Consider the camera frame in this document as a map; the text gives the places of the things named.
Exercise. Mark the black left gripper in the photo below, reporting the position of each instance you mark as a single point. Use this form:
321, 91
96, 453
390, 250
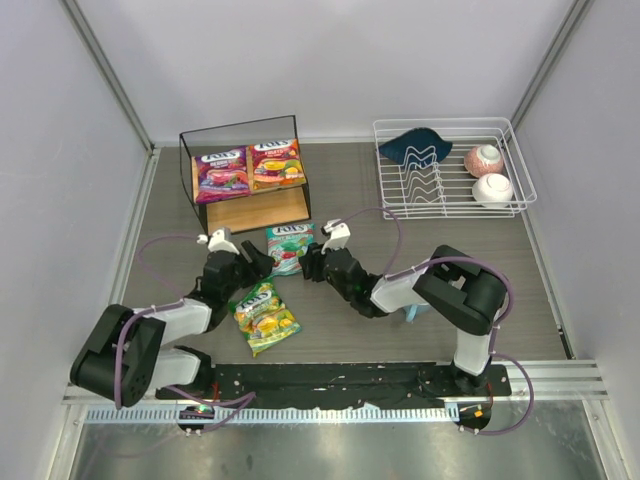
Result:
245, 261

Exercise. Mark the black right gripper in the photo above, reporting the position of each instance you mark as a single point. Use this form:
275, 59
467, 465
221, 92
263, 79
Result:
320, 262

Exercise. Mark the orange Fox's fruits candy bag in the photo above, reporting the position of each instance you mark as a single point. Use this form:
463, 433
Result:
276, 164

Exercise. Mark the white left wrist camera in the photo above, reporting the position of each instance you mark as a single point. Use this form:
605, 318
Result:
219, 240

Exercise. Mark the purple Fox's berries candy bag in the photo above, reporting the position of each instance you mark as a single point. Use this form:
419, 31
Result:
221, 176

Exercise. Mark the dark blue plate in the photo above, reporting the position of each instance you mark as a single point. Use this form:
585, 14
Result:
416, 149

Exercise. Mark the green Fox's spring tea bag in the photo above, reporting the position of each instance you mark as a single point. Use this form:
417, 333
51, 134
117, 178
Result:
263, 317

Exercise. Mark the light blue mug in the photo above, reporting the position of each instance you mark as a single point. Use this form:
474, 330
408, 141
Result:
414, 310

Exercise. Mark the white bowl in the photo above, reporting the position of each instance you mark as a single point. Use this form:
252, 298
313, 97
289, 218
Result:
493, 191

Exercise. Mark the white wire dish rack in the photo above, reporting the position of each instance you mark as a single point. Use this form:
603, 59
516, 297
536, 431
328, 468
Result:
444, 189

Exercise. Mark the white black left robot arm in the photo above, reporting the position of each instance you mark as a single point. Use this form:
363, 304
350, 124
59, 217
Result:
123, 356

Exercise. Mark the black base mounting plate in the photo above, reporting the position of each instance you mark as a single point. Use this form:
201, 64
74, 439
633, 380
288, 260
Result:
391, 385

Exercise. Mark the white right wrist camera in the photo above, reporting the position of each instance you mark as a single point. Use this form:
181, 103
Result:
337, 234

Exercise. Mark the teal Fox's blossom candy bag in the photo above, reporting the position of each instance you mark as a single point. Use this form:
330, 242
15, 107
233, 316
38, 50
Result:
286, 244

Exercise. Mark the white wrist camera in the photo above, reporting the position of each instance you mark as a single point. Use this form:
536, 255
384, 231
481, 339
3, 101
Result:
337, 234
219, 240

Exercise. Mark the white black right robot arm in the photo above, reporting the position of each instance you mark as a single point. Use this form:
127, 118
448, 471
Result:
470, 294

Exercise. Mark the pink patterned bowl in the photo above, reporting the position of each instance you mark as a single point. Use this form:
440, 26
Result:
482, 160

